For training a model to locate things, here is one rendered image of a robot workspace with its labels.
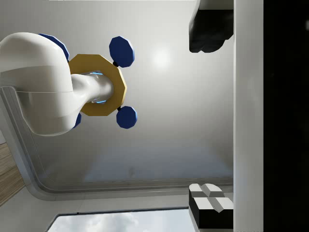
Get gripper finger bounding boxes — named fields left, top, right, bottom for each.
left=188, top=183, right=235, bottom=232
left=188, top=0, right=235, bottom=54

